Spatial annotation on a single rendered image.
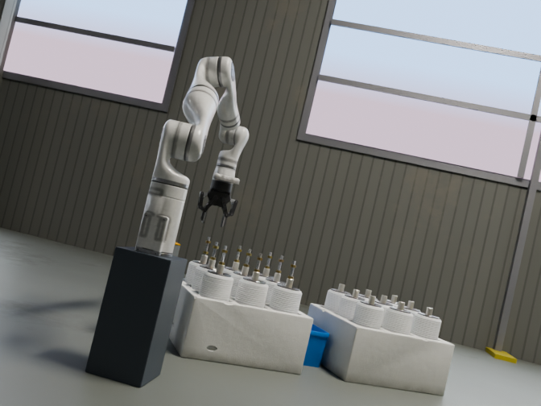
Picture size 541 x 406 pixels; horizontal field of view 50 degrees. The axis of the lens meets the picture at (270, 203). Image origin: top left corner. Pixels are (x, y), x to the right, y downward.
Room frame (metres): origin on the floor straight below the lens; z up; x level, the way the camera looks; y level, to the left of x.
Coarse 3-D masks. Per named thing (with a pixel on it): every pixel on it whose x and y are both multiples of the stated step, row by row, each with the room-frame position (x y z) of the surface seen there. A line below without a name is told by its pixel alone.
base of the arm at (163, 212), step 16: (160, 192) 1.38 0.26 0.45; (176, 192) 1.39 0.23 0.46; (144, 208) 1.41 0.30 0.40; (160, 208) 1.38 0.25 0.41; (176, 208) 1.39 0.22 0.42; (144, 224) 1.38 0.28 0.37; (160, 224) 1.38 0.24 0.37; (176, 224) 1.41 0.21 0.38; (144, 240) 1.38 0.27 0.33; (160, 240) 1.37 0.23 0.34
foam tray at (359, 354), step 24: (312, 312) 2.21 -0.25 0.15; (336, 312) 2.14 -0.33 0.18; (336, 336) 1.99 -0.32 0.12; (360, 336) 1.88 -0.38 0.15; (384, 336) 1.91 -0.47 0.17; (408, 336) 1.94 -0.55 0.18; (336, 360) 1.96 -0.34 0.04; (360, 360) 1.89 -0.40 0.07; (384, 360) 1.92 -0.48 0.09; (408, 360) 1.95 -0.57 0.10; (432, 360) 1.98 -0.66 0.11; (384, 384) 1.92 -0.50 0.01; (408, 384) 1.95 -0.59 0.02; (432, 384) 1.99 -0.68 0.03
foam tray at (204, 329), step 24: (192, 312) 1.70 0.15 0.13; (216, 312) 1.72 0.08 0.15; (240, 312) 1.75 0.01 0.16; (264, 312) 1.77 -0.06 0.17; (192, 336) 1.71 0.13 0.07; (216, 336) 1.73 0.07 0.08; (240, 336) 1.75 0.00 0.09; (264, 336) 1.78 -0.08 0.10; (288, 336) 1.80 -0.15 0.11; (216, 360) 1.73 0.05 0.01; (240, 360) 1.76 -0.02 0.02; (264, 360) 1.78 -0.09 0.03; (288, 360) 1.81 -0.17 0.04
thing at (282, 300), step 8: (280, 288) 1.84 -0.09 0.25; (272, 296) 1.86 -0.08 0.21; (280, 296) 1.83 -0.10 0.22; (288, 296) 1.83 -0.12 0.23; (296, 296) 1.84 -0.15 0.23; (272, 304) 1.85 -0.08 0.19; (280, 304) 1.83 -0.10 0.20; (288, 304) 1.83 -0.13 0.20; (296, 304) 1.84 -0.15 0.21; (288, 312) 1.83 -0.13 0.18; (296, 312) 1.85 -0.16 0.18
